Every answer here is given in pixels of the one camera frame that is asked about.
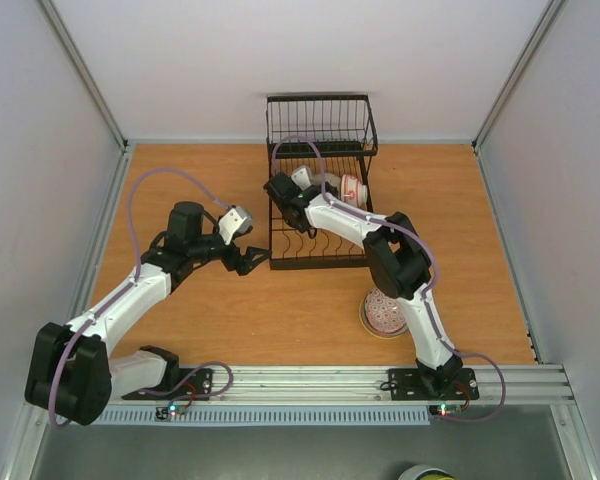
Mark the orange floral patterned bowl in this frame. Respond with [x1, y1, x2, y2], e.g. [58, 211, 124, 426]
[339, 174, 368, 208]

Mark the black wire dish rack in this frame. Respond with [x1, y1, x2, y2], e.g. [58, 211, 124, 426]
[265, 92, 378, 271]

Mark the red dotted upturned bowl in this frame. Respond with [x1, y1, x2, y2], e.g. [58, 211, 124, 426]
[363, 287, 411, 335]

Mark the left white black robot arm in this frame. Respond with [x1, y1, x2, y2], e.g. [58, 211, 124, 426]
[24, 201, 269, 426]

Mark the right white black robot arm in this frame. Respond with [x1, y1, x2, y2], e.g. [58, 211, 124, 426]
[263, 172, 463, 398]

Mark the yellow dotted bowl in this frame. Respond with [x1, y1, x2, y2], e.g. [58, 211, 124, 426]
[358, 298, 411, 340]

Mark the left small circuit board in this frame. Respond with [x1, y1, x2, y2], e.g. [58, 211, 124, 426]
[154, 405, 188, 421]

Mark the small circuit board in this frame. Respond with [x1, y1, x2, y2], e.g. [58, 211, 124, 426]
[429, 403, 465, 417]
[154, 405, 188, 421]

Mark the right small circuit board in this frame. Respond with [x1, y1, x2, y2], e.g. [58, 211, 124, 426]
[429, 403, 465, 417]

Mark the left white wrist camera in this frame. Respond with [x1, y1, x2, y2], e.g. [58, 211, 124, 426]
[218, 206, 253, 245]

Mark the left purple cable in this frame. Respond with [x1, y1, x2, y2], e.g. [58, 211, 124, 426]
[48, 168, 234, 430]

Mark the purple cable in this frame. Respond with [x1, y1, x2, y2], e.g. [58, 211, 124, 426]
[48, 168, 234, 430]
[271, 135, 507, 426]

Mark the aluminium frame rail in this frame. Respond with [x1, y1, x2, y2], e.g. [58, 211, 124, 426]
[25, 363, 576, 405]

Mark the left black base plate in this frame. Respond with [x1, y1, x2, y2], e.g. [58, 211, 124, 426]
[122, 367, 214, 401]

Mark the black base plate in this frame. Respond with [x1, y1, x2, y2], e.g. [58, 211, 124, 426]
[122, 367, 214, 401]
[387, 368, 480, 401]

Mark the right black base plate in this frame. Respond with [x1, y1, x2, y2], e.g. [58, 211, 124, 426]
[387, 368, 480, 401]

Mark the grey slotted cable duct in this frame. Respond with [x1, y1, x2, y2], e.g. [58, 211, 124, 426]
[94, 404, 430, 428]

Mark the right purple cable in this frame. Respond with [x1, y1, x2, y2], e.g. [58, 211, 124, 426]
[271, 135, 507, 426]

